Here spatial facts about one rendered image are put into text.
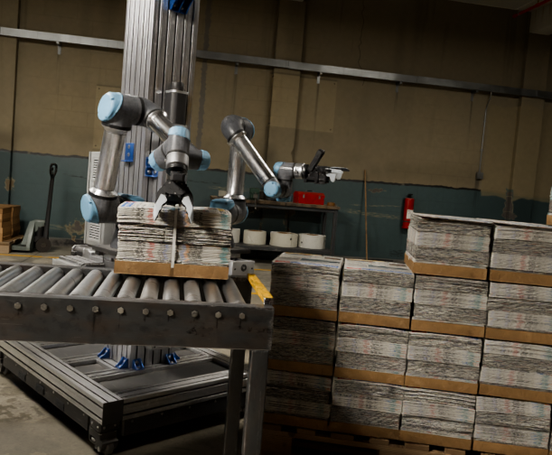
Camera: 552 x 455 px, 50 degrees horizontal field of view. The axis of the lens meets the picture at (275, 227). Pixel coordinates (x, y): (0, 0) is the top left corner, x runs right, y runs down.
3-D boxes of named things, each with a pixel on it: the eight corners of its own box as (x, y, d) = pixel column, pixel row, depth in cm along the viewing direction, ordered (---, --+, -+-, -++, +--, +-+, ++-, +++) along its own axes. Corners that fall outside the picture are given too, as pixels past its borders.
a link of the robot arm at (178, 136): (182, 140, 212) (195, 129, 206) (180, 166, 207) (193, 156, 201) (163, 132, 207) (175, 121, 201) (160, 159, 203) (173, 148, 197)
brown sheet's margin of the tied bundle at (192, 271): (222, 266, 229) (223, 255, 229) (228, 279, 201) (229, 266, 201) (181, 264, 227) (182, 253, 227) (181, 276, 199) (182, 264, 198)
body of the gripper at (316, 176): (330, 182, 288) (306, 181, 293) (331, 165, 287) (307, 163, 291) (325, 184, 281) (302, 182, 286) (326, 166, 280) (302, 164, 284)
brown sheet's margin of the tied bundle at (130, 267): (164, 263, 226) (165, 252, 226) (162, 275, 198) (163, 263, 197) (122, 261, 224) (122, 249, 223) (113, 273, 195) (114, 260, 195)
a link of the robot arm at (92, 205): (120, 228, 249) (147, 99, 235) (87, 227, 239) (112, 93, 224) (108, 218, 258) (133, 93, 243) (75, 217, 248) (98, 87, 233)
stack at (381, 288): (268, 420, 290) (283, 250, 284) (519, 454, 274) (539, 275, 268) (254, 455, 251) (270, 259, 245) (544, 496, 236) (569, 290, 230)
